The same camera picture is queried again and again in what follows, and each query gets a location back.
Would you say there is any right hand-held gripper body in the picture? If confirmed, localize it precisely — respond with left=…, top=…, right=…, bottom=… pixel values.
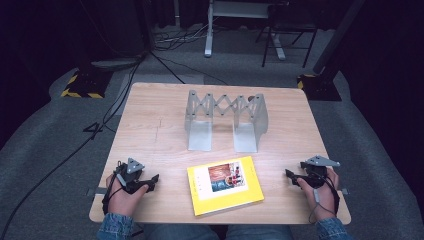
left=299, top=154, right=341, bottom=188

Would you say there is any person's right hand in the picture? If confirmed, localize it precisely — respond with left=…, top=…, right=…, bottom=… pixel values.
left=296, top=167, right=340, bottom=222

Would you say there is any person's left hand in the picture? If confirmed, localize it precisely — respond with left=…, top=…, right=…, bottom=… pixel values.
left=105, top=173, right=150, bottom=218

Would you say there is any grey expandable metal bookend rack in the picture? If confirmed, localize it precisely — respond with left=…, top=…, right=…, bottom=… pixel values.
left=184, top=89, right=270, bottom=154

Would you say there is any black stand base hazard tape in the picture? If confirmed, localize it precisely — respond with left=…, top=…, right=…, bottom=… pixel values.
left=296, top=72, right=343, bottom=102
left=60, top=68, right=114, bottom=100

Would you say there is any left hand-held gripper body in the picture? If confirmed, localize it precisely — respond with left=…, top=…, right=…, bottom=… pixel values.
left=114, top=157, right=152, bottom=195

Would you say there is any bundle of floor cables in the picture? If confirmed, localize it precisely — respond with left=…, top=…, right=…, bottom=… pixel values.
left=153, top=23, right=209, bottom=52

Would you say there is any black floor cable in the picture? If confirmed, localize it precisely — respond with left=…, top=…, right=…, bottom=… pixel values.
left=0, top=56, right=144, bottom=234

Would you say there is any yellow book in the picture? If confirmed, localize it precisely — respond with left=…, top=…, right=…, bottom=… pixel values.
left=186, top=155, right=266, bottom=218

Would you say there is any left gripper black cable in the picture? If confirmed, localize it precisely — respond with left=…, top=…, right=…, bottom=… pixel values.
left=101, top=160, right=129, bottom=216

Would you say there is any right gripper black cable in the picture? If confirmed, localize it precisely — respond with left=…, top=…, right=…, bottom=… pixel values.
left=307, top=173, right=341, bottom=225

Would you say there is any white desk frame leg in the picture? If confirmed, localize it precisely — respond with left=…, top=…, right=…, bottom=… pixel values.
left=269, top=31, right=287, bottom=62
left=203, top=0, right=215, bottom=59

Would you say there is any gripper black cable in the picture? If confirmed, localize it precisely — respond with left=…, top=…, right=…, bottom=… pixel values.
left=307, top=173, right=341, bottom=225
left=101, top=160, right=129, bottom=216

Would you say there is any black metal chair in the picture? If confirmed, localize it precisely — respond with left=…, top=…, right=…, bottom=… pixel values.
left=254, top=3, right=319, bottom=69

